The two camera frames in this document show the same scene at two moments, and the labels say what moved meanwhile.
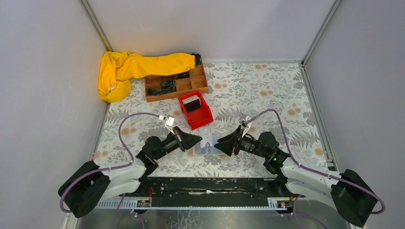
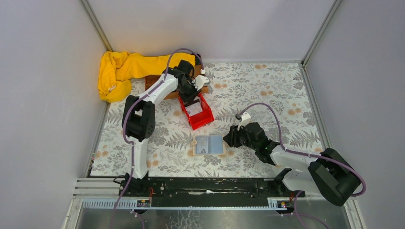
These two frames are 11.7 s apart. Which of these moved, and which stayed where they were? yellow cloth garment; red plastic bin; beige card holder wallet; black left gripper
Moved: black left gripper
Stayed: yellow cloth garment; beige card holder wallet; red plastic bin
